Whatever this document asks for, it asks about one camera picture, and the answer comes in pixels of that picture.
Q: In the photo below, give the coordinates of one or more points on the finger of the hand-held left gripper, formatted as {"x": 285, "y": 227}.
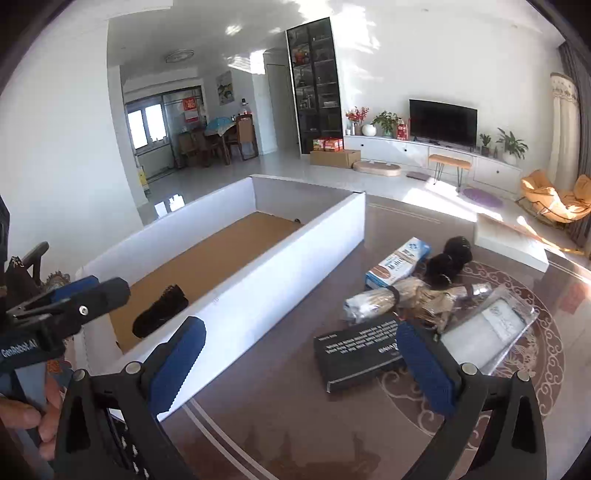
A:
{"x": 74, "y": 285}
{"x": 111, "y": 293}

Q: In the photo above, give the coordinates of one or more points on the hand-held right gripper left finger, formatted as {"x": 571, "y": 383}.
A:
{"x": 178, "y": 364}

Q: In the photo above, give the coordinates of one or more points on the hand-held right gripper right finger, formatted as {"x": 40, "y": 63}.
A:
{"x": 425, "y": 369}

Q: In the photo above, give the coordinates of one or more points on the black box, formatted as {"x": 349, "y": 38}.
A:
{"x": 355, "y": 355}

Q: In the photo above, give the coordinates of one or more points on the large white cardboard box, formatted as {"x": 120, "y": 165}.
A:
{"x": 277, "y": 286}

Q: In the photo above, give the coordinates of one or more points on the person's left hand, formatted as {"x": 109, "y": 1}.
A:
{"x": 27, "y": 417}

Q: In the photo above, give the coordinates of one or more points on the clear packet with white cloth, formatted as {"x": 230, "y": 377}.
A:
{"x": 489, "y": 332}

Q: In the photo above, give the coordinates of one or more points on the cotton swab pack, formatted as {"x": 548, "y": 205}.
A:
{"x": 369, "y": 304}

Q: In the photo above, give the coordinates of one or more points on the silver tube with clear cap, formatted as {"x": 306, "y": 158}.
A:
{"x": 478, "y": 290}

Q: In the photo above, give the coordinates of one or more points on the blue and white carton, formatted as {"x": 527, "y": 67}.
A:
{"x": 397, "y": 263}

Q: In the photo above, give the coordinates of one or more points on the white flat cardboard box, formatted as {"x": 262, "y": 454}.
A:
{"x": 508, "y": 244}

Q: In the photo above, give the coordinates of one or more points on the balcony window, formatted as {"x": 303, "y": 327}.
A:
{"x": 150, "y": 124}

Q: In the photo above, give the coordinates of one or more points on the purple round cushion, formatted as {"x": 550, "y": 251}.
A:
{"x": 482, "y": 197}

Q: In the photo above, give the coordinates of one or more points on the grey floor mat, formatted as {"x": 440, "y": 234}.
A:
{"x": 417, "y": 175}

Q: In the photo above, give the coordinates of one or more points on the dining table with blue cloth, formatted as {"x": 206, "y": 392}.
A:
{"x": 219, "y": 127}

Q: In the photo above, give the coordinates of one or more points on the red paper decoration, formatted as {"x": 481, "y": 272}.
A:
{"x": 190, "y": 108}

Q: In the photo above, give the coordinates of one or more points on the beige oval pet bed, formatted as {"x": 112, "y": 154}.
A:
{"x": 376, "y": 167}

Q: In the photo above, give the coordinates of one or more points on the wooden bench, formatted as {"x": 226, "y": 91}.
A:
{"x": 450, "y": 160}

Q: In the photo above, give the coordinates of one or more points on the orange rocking chair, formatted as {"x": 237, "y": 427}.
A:
{"x": 545, "y": 194}

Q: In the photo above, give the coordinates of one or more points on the white television cabinet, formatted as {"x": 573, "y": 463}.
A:
{"x": 397, "y": 150}

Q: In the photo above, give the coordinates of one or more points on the small potted plant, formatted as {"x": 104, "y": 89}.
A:
{"x": 485, "y": 143}

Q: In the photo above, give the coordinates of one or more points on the large leafy potted plant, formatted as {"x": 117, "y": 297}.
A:
{"x": 511, "y": 145}

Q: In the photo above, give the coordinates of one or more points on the red gift bag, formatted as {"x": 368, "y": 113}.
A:
{"x": 402, "y": 130}

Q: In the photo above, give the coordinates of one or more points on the red snack boxes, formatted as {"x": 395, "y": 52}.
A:
{"x": 328, "y": 144}

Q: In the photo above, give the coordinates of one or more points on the round white vase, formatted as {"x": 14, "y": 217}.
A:
{"x": 369, "y": 130}

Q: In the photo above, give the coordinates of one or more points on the round ceiling lamp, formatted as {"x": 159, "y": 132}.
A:
{"x": 179, "y": 56}

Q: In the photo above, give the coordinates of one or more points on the black television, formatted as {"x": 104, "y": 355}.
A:
{"x": 443, "y": 122}

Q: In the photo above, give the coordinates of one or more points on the green potted plant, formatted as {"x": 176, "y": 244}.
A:
{"x": 385, "y": 122}

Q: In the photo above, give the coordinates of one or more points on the red flower bouquet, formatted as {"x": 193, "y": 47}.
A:
{"x": 355, "y": 115}

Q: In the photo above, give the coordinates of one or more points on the cream curtain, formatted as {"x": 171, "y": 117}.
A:
{"x": 564, "y": 124}

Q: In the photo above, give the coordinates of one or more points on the black glass display cabinet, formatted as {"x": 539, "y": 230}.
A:
{"x": 318, "y": 92}

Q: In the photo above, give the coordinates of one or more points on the wall painting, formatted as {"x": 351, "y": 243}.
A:
{"x": 224, "y": 87}

